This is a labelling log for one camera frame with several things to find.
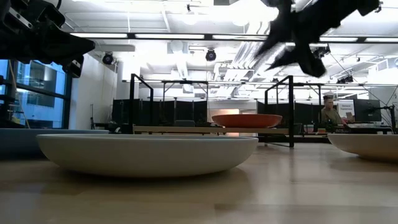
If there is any black room partition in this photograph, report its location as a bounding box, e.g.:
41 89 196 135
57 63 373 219
111 98 208 126

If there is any light blue plate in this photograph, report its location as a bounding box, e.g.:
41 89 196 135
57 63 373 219
0 128 110 158

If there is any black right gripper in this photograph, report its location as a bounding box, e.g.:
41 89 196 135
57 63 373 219
254 0 382 78

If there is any red plate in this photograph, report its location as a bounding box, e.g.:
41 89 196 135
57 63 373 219
211 113 284 129

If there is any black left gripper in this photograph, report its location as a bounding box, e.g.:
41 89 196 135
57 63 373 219
0 0 96 78

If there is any large glass window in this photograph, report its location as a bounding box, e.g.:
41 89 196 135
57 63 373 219
0 58 73 130

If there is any person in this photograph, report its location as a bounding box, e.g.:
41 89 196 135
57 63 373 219
321 94 348 126

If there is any pale green plate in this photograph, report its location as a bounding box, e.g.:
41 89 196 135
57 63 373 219
36 133 259 179

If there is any white sign board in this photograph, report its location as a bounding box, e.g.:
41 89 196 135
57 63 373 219
337 100 356 119

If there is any black computer monitor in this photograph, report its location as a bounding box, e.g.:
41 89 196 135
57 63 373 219
353 98 382 123

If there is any cream plate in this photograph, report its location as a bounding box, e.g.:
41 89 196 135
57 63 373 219
327 133 398 163

